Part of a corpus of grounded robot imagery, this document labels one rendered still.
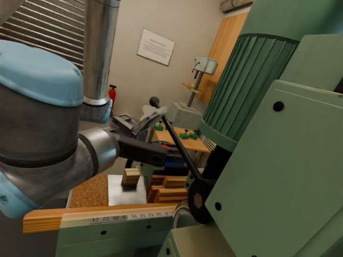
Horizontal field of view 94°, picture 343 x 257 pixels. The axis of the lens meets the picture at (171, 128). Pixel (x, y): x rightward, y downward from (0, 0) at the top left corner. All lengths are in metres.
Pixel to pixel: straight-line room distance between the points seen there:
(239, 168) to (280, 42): 0.24
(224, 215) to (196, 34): 3.50
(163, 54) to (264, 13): 3.06
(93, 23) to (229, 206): 0.69
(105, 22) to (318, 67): 0.63
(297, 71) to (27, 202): 0.40
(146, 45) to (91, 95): 2.54
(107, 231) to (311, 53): 0.47
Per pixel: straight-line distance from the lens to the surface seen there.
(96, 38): 0.74
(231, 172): 0.17
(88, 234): 0.42
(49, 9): 3.44
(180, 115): 2.69
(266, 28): 0.36
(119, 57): 3.31
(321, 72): 0.29
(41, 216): 0.44
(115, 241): 0.46
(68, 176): 0.29
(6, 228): 1.19
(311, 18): 0.36
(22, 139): 0.23
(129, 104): 3.47
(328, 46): 0.30
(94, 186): 0.49
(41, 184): 0.28
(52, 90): 0.20
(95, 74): 0.81
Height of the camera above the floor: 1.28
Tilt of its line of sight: 20 degrees down
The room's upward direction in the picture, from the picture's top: 21 degrees clockwise
